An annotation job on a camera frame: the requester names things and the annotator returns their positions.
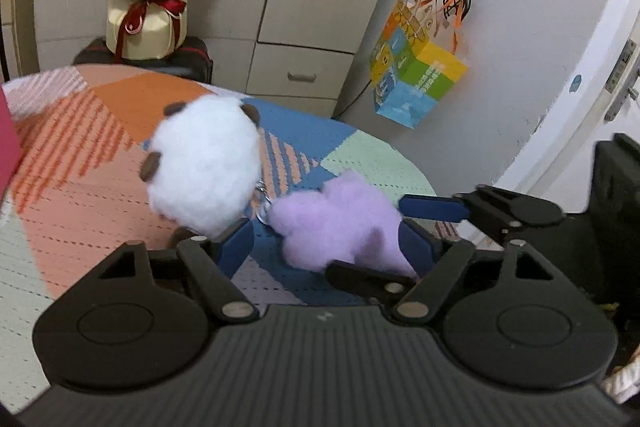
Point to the black suitcase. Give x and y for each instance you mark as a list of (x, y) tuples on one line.
[(196, 62)]

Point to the patchwork blanket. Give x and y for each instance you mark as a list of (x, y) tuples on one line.
[(75, 207)]

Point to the purple plush toy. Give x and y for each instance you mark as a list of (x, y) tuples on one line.
[(330, 222)]

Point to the person's right forearm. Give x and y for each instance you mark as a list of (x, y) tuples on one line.
[(625, 379)]

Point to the round blue sticker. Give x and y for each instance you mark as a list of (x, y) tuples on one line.
[(576, 83)]

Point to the colourful paper gift bag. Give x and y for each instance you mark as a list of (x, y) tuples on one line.
[(415, 77)]

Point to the metal door lock plate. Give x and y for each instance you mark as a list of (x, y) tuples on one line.
[(620, 77)]

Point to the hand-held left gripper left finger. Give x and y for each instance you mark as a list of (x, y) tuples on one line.
[(237, 242)]

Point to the white plush toy brown ears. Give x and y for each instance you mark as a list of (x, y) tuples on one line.
[(200, 167)]

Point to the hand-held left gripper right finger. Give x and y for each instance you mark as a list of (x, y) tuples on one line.
[(417, 247)]

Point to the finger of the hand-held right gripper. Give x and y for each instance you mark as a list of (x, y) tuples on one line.
[(430, 207), (360, 279)]

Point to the white door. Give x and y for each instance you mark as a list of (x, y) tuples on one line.
[(575, 167)]

